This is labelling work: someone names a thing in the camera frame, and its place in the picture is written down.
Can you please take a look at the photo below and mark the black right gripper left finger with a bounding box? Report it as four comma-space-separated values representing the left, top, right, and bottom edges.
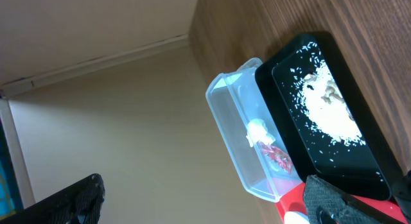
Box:
1, 173, 105, 224

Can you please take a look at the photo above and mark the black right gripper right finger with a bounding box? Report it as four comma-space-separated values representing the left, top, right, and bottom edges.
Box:
302, 174, 410, 224

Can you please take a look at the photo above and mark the large light blue plate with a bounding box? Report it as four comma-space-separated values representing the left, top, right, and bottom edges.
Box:
283, 211, 310, 224

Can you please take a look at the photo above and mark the red snack wrapper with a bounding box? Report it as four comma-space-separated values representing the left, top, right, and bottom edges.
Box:
258, 141, 292, 174

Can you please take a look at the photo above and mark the white tissue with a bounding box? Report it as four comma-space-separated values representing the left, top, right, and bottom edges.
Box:
246, 119, 275, 148

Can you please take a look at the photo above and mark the food scraps rice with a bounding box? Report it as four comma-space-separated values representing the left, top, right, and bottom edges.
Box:
288, 40, 367, 164

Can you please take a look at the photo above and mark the red plastic tray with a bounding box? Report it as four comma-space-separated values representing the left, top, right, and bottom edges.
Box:
275, 182, 407, 223

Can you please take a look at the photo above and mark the black plastic tray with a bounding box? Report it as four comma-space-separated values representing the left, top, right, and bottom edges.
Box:
256, 32, 403, 200

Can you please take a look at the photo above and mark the clear plastic bin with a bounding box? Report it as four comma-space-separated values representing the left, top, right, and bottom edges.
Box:
205, 58, 302, 202

